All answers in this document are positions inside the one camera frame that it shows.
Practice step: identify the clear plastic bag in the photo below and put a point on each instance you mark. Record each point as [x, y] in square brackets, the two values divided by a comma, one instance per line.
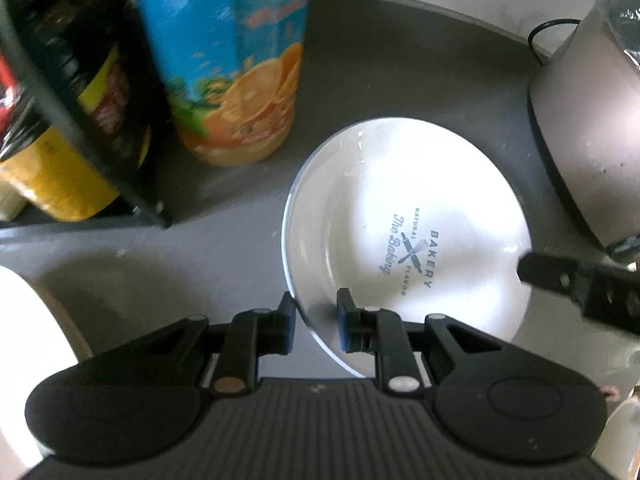
[627, 15]

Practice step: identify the large white plate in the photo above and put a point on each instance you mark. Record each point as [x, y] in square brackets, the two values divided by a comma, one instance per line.
[25, 360]

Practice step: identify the dark soy sauce bottle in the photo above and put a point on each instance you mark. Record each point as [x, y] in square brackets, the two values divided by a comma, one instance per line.
[115, 85]

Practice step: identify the silver electric pressure cooker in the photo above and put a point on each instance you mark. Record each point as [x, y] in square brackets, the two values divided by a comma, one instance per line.
[590, 135]

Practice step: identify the yellow tin can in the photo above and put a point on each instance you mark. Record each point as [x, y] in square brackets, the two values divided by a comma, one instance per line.
[55, 180]

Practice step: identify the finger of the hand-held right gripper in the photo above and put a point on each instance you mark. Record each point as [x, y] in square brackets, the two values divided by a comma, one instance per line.
[550, 272]

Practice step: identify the black metal spice rack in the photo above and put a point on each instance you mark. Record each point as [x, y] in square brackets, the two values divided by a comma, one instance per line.
[135, 200]

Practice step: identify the white plate with crossed-utensils print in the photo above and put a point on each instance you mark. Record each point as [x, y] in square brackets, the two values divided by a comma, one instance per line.
[400, 185]

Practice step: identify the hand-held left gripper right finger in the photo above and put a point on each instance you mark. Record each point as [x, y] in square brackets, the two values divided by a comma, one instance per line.
[345, 322]

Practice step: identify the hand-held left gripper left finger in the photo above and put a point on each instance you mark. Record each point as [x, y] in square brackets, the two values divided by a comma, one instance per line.
[289, 322]

